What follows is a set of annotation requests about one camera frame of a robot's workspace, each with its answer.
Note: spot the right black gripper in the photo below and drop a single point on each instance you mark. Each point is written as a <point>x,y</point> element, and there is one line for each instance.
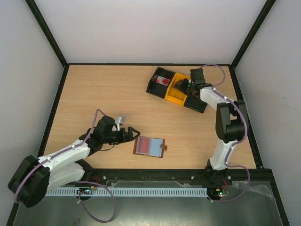
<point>185,84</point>

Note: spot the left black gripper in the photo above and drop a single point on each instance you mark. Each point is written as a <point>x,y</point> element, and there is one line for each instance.
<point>128,137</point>

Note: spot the red white card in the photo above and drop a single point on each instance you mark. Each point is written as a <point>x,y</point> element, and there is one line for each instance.
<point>142,145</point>
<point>160,80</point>

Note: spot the brown leather card holder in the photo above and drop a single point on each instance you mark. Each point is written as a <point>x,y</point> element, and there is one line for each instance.
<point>156,148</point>

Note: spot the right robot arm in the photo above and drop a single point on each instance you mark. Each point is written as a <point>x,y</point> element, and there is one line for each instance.
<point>231,124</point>

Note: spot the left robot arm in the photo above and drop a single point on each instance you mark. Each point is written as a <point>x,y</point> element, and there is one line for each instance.
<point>35,177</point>

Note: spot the yellow bin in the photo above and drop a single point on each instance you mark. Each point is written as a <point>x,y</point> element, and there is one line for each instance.
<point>174,95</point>

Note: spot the black bin right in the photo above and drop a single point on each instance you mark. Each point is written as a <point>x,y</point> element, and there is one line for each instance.
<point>195,104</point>

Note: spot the black bin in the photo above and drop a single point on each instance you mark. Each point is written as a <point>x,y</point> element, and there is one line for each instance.
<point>158,89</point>
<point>195,104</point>

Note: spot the black bin left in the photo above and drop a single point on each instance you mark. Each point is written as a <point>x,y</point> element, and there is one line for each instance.
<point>158,89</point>

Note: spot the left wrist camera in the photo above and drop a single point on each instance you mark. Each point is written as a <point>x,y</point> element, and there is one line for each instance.
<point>119,121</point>

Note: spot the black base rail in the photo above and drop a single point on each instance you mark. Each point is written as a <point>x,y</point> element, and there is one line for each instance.
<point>195,177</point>

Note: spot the blue slotted cable duct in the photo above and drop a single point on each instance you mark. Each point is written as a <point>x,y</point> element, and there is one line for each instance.
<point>129,192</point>

